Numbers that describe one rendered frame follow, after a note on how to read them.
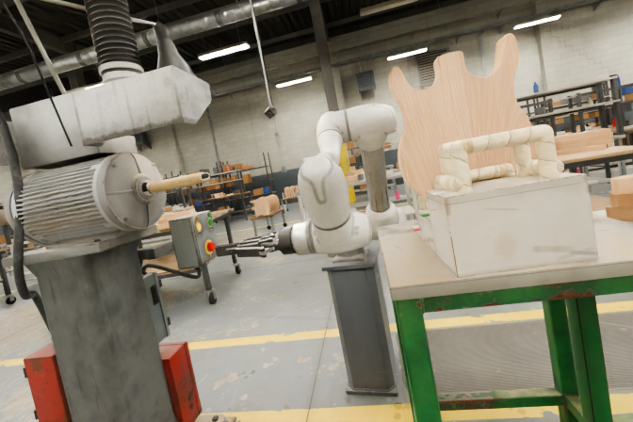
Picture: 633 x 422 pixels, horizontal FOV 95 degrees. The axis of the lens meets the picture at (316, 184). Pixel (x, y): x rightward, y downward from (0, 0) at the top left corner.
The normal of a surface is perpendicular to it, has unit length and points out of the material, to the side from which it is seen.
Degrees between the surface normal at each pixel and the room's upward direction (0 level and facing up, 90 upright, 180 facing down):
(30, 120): 90
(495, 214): 90
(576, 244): 90
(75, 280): 90
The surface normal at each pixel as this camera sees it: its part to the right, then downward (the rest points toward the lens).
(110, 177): 0.75, -0.32
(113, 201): 0.81, 0.00
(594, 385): -0.14, 0.08
